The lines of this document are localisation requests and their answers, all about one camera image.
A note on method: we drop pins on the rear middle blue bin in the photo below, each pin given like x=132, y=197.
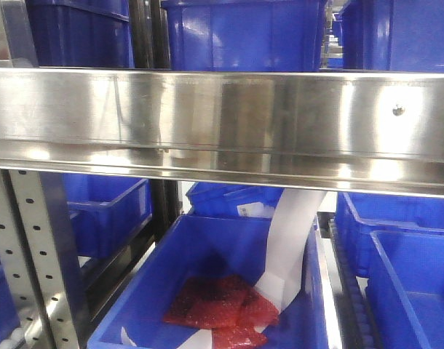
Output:
x=224, y=200

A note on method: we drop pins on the blue bin with red bags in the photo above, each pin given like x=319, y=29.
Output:
x=211, y=247

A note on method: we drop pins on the lower left blue bin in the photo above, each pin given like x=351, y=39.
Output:
x=105, y=211

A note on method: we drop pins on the upper middle blue bin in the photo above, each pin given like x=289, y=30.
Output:
x=260, y=36

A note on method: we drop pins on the rear right blue bin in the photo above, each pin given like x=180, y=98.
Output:
x=359, y=214

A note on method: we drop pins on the perforated steel shelf upright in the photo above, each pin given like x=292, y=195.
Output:
x=40, y=261

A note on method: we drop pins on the upper left blue bin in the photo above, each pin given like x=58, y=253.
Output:
x=81, y=33

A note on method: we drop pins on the lower right blue bin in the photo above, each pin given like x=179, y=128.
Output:
x=406, y=289

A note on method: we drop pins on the upper right blue bin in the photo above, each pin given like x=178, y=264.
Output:
x=393, y=36

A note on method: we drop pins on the white paper strip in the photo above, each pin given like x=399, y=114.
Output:
x=289, y=229

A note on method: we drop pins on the red bubble wrap bag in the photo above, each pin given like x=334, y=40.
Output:
x=228, y=307

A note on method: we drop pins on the steel shelf front rail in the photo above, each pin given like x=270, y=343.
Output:
x=361, y=132

